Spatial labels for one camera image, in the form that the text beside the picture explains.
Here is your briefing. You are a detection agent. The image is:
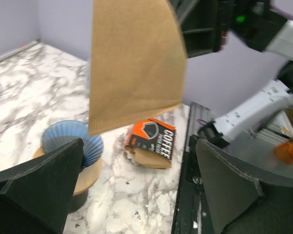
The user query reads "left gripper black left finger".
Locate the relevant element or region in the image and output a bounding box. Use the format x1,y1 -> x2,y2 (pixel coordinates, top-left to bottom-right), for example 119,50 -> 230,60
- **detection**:
0,138 -> 84,234

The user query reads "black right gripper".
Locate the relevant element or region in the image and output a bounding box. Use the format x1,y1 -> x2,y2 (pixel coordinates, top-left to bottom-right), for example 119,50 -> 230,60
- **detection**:
169,0 -> 234,58

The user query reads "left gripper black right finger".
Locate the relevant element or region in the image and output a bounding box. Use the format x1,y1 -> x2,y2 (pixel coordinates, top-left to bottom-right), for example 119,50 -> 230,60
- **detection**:
196,140 -> 293,234

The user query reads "brown paper coffee filter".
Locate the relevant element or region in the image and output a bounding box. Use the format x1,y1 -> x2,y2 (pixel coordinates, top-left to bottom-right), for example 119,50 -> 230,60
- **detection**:
88,0 -> 187,136

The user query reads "blue ribbed dripper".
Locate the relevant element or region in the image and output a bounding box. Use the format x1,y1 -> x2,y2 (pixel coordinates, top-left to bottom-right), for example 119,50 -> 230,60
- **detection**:
42,120 -> 104,169

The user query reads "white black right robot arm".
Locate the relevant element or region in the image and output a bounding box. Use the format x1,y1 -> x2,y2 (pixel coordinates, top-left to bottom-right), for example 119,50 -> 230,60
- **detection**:
171,0 -> 293,148

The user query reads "orange coffee filter box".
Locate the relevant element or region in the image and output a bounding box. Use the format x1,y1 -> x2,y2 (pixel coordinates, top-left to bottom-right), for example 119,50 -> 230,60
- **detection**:
125,118 -> 176,169

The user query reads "red and black carafe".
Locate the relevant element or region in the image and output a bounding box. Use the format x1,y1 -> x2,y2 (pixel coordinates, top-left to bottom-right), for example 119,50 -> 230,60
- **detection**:
68,190 -> 88,214

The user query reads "amber glass carafe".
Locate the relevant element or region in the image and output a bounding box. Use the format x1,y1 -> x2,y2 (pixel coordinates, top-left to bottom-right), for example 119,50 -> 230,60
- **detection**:
273,138 -> 293,165

